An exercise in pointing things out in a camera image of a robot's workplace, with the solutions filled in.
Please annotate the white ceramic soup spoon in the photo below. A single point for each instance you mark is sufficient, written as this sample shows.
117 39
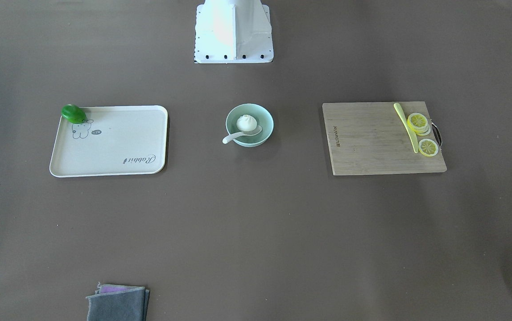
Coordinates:
236 135

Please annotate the mint green bowl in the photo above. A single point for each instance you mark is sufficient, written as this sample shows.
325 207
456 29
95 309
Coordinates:
263 118

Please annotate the wooden cutting board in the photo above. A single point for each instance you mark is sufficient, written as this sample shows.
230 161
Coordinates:
369 138

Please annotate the yellow plastic knife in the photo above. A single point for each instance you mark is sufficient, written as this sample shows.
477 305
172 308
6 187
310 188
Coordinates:
412 136

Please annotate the cream rabbit print tray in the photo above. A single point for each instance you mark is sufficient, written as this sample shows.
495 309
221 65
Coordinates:
114 140

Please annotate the green pepper toy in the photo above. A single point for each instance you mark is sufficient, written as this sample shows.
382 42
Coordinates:
73 114

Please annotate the grey folded cloth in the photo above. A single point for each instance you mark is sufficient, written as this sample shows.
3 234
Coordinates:
112 302

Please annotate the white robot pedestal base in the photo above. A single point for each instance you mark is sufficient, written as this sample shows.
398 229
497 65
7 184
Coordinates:
233 32

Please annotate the steel board handle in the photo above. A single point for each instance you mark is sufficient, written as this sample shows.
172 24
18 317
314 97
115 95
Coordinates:
437 134

